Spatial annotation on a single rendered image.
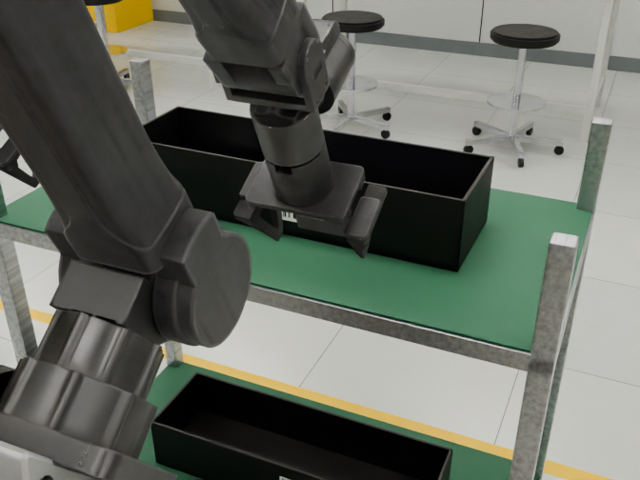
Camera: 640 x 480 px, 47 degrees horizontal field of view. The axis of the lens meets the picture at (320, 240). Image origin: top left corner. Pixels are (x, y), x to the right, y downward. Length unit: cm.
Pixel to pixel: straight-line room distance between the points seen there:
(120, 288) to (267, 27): 20
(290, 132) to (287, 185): 7
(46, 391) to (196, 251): 11
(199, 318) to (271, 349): 202
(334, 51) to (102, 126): 33
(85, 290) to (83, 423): 8
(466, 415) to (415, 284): 127
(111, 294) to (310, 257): 65
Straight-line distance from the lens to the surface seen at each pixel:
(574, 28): 578
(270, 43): 53
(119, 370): 45
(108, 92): 39
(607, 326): 276
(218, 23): 52
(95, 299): 46
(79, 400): 44
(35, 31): 35
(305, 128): 63
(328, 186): 69
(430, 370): 241
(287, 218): 113
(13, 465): 41
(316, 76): 60
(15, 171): 93
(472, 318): 97
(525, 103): 403
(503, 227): 120
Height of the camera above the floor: 149
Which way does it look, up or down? 29 degrees down
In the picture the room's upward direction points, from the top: straight up
